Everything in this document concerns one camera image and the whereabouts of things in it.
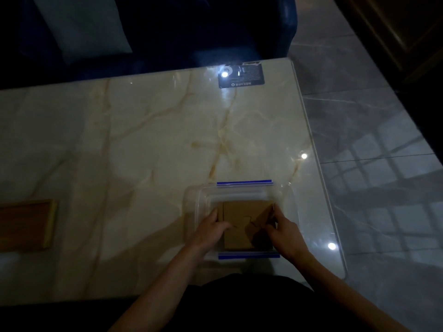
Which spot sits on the person's right thumb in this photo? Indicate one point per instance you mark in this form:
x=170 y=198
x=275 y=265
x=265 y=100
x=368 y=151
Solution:
x=269 y=230

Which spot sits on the dark wooden cabinet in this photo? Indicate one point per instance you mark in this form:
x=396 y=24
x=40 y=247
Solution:
x=398 y=31

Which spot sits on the person's right hand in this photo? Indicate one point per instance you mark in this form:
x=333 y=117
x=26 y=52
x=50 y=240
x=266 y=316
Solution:
x=286 y=236

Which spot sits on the black printed card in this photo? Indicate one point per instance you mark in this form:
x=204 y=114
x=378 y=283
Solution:
x=242 y=76

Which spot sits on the person's left forearm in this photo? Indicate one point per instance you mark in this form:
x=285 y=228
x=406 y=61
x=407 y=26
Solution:
x=155 y=290

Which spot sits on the person's left hand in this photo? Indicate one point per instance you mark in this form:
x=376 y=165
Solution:
x=209 y=233

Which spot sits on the person's left thumb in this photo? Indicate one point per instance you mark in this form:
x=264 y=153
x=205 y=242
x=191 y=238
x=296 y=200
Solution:
x=225 y=226

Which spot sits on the person's right forearm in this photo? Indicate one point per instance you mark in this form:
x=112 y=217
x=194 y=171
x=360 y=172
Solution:
x=346 y=296

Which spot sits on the dark blue sofa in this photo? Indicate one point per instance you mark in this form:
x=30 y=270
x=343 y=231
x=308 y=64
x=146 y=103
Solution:
x=193 y=27

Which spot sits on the grey cushion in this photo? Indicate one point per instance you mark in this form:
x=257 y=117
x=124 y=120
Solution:
x=86 y=25

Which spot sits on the person's black clothing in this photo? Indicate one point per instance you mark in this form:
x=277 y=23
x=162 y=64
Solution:
x=249 y=307

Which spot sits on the wooden tray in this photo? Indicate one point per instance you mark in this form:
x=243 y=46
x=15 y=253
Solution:
x=25 y=225

